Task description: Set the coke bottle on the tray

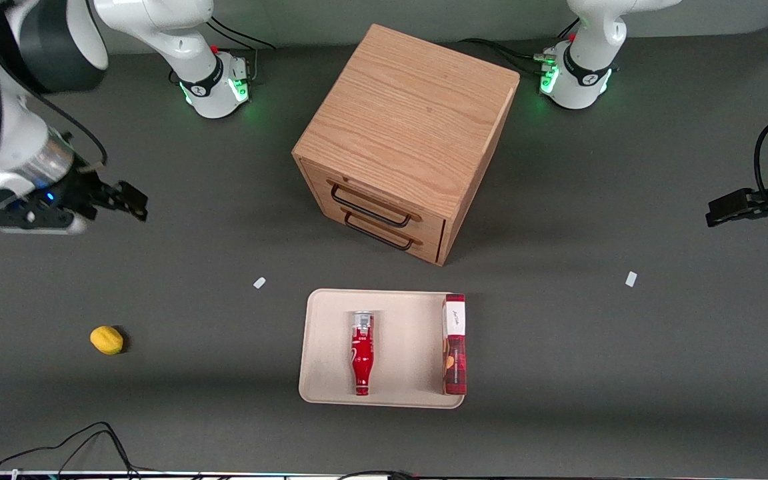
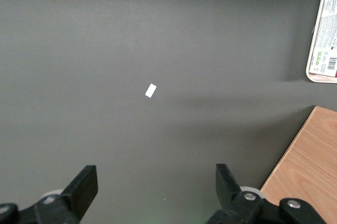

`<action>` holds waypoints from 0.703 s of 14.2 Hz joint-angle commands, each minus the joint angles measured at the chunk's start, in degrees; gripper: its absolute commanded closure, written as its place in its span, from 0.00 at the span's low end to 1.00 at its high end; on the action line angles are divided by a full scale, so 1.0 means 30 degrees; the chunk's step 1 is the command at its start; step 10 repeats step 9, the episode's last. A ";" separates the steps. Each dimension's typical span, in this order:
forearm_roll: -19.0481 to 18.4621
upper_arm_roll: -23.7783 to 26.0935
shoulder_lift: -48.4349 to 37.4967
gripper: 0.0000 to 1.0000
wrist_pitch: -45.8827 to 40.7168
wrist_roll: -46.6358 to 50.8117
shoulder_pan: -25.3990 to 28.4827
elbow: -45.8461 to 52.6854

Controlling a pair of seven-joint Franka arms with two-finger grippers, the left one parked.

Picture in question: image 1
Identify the wooden drawer front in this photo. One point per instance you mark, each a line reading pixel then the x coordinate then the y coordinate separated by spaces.
pixel 370 205
pixel 377 229

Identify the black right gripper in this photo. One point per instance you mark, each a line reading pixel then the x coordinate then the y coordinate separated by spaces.
pixel 82 190

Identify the beige rectangular tray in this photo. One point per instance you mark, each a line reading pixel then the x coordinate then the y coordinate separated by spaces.
pixel 404 346

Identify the wooden drawer cabinet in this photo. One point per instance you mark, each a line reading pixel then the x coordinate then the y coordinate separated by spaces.
pixel 410 113

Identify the red coke bottle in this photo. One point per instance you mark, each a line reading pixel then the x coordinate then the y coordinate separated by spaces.
pixel 362 353

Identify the red snack box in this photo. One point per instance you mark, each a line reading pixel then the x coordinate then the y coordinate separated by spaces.
pixel 454 353

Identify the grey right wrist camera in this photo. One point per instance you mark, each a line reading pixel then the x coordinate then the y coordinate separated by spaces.
pixel 37 225

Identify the yellow lemon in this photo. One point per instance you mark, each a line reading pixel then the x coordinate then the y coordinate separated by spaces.
pixel 106 339

